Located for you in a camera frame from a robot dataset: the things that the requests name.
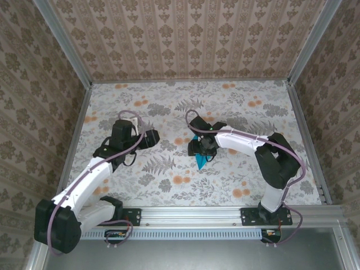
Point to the blue paper sheet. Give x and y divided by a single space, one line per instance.
201 163

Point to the grey metal panel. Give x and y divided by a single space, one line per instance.
191 256

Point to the floral patterned table cover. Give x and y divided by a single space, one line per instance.
225 182

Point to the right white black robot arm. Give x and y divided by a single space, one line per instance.
239 142

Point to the aluminium side rail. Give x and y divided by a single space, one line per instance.
72 146
308 140

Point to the black controller board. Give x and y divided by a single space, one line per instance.
271 237
112 239

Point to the thin aluminium edge rail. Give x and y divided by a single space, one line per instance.
191 80

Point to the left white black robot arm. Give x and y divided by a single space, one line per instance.
84 180

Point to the slanted aluminium frame post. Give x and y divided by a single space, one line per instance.
312 42
66 46

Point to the aluminium frame profile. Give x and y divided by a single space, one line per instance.
35 261
340 250

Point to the long aluminium base rail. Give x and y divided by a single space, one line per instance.
191 215

